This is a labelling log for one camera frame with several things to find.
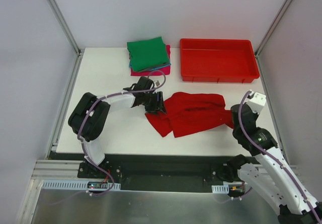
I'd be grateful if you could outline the right white cable duct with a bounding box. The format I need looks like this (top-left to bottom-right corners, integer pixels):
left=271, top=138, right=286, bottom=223
left=211, top=184, right=229, bottom=194

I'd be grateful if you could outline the white cable duct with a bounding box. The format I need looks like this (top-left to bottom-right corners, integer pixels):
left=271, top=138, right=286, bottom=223
left=42, top=180, right=121, bottom=192
left=211, top=184, right=229, bottom=194

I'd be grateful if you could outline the green folded t-shirt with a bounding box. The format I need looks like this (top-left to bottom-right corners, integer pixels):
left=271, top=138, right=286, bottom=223
left=127, top=37, right=170, bottom=71

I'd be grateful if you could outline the pink folded t-shirt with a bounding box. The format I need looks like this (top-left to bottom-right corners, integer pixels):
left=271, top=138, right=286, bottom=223
left=130, top=44, right=171, bottom=77

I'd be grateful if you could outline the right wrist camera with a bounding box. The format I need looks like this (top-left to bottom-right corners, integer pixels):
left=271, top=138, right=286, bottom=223
left=246, top=91, right=267, bottom=115

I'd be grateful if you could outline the aluminium front rail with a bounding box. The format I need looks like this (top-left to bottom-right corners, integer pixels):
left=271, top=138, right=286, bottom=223
left=31, top=158, right=306, bottom=184

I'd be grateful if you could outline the aluminium frame post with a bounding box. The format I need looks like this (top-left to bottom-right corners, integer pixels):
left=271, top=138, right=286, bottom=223
left=47, top=0, right=82, bottom=56
left=254, top=0, right=306, bottom=57

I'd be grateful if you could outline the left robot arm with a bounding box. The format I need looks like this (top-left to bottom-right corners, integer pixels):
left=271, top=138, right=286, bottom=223
left=68, top=77, right=167, bottom=178

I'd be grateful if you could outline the red plastic bin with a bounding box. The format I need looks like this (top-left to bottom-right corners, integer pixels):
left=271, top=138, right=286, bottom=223
left=180, top=38, right=260, bottom=83

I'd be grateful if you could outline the right aluminium frame post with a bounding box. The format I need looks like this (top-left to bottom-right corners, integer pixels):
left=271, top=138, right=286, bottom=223
left=254, top=0, right=306, bottom=57

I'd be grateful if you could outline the left aluminium frame post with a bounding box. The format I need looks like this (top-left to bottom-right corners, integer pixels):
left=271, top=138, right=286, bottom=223
left=47, top=0, right=82, bottom=56

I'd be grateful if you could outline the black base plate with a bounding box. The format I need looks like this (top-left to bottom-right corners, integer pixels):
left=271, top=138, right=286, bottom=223
left=49, top=153, right=243, bottom=193

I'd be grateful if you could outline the left white cable duct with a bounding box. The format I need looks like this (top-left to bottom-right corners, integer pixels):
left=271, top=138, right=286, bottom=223
left=42, top=180, right=121, bottom=192

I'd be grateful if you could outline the red t-shirt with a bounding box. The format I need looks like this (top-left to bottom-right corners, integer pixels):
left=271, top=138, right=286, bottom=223
left=146, top=92, right=233, bottom=138

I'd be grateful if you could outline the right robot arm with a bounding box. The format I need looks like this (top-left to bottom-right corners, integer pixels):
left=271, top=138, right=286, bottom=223
left=217, top=104, right=321, bottom=223

